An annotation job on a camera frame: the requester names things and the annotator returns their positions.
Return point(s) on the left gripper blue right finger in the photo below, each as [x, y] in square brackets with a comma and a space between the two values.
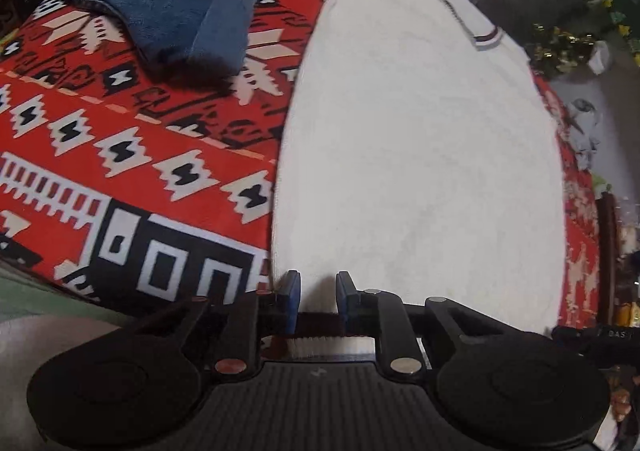
[355, 308]

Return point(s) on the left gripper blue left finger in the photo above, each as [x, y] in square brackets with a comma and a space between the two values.
[278, 309]

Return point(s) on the white knit v-neck sweater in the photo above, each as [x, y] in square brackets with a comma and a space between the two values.
[419, 157]

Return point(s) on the person right hand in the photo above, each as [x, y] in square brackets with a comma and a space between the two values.
[622, 385]

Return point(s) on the dark wooden side table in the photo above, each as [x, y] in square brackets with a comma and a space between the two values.
[609, 243]

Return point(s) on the red patterned christmas blanket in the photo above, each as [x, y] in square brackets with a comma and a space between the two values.
[134, 189]

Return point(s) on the grey crumpled garment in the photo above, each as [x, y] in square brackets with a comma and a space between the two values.
[584, 119]

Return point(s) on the small decorated christmas tree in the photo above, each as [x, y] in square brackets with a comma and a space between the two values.
[554, 51]

